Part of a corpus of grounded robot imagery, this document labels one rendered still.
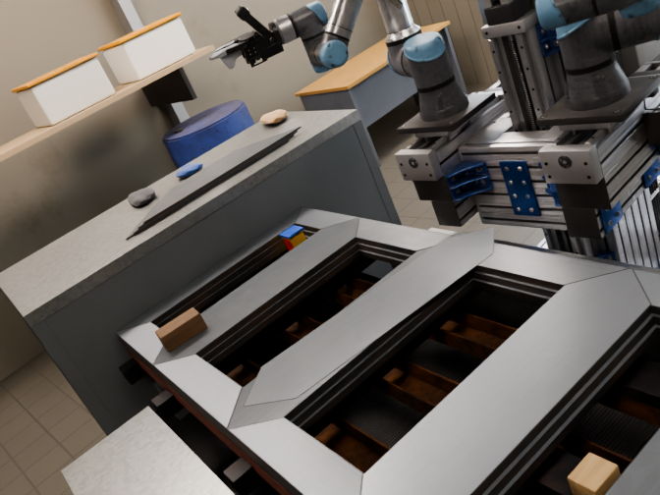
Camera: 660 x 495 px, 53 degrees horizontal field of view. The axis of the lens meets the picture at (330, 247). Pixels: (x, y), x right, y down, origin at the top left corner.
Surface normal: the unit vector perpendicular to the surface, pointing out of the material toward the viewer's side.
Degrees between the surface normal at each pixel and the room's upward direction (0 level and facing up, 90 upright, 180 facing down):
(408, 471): 0
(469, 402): 0
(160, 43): 90
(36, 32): 90
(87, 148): 90
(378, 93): 90
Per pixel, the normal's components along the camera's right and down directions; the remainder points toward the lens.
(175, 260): 0.56, 0.15
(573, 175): -0.68, 0.55
